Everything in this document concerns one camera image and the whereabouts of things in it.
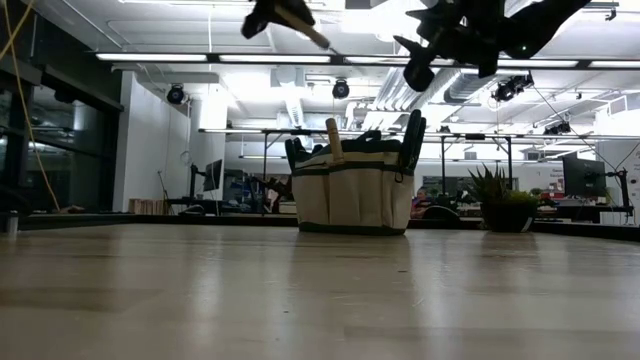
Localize black background rig frame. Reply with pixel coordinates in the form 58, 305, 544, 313
199, 128, 514, 217

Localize small wooden-handled shovel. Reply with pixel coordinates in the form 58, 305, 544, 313
272, 2, 346, 57

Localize green-handled pruning shears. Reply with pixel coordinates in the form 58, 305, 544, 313
398, 108, 428, 172

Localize black monitor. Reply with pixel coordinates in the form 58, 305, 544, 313
562, 157, 608, 199
202, 158, 225, 193

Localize person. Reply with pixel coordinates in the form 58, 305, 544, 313
259, 174, 294, 215
410, 186, 432, 220

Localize three-prong cultivator wooden handle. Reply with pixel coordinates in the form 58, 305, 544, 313
324, 117, 347, 166

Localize yellow extension cable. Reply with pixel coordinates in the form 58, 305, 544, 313
0, 0, 62, 212

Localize overhead LED light bar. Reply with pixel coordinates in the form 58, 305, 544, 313
94, 51, 640, 70

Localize potted succulent plant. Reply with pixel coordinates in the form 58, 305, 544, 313
466, 163, 542, 232

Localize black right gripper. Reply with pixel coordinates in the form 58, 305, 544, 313
393, 0, 506, 94

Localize wooden crate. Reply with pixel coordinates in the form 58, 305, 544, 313
128, 198, 166, 216

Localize beige green gardening bag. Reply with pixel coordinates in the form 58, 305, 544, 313
289, 128, 417, 237

